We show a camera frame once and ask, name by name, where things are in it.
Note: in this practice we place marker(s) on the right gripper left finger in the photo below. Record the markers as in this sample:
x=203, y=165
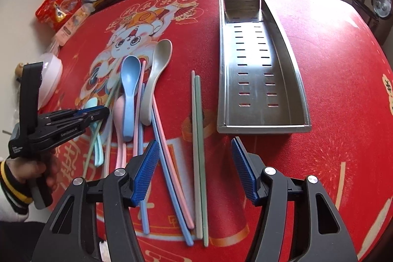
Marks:
x=124, y=188

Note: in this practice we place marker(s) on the white packaged box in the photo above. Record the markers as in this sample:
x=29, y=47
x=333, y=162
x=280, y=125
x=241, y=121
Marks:
x=71, y=26

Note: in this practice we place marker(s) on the stainless steel utensil tray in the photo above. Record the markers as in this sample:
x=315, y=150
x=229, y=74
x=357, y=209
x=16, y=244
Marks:
x=260, y=86

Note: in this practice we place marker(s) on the silver round pot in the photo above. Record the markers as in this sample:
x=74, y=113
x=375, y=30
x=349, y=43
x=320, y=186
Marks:
x=382, y=8

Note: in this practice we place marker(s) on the left hand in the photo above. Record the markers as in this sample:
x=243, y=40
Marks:
x=24, y=170

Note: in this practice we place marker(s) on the beige plastic spoon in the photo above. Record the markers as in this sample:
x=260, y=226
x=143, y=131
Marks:
x=161, y=57

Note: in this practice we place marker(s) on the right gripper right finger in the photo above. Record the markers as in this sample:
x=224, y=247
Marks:
x=266, y=188

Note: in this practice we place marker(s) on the pink plastic spoon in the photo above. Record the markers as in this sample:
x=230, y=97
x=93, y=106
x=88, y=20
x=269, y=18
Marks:
x=118, y=118

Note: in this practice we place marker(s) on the blue plastic spoon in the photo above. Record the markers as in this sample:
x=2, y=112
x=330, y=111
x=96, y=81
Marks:
x=130, y=74

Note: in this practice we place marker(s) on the red printed table mat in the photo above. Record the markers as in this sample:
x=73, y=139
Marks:
x=339, y=173

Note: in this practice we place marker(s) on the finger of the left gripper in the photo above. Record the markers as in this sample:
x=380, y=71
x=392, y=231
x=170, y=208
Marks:
x=82, y=121
x=95, y=112

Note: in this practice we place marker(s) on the red snack bag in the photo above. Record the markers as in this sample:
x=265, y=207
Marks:
x=55, y=13

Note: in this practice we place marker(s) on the green plastic spoon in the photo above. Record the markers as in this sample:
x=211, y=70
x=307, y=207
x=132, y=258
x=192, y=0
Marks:
x=97, y=142

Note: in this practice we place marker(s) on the white pink lidded container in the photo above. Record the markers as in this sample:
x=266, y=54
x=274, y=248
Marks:
x=51, y=74

